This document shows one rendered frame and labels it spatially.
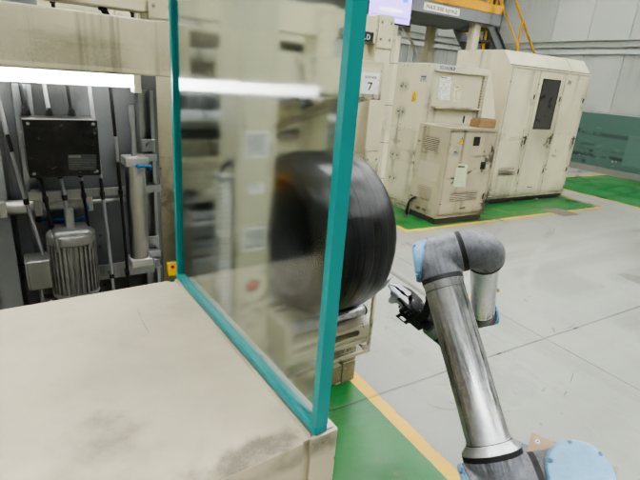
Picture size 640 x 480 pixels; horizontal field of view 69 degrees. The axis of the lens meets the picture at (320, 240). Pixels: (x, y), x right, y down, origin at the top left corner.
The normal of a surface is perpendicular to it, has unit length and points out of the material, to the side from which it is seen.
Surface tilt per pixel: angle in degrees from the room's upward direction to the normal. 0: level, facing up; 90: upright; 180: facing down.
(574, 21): 90
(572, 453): 38
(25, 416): 0
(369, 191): 47
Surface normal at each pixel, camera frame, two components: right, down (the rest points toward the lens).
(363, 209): 0.51, -0.24
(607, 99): -0.86, 0.11
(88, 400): 0.07, -0.94
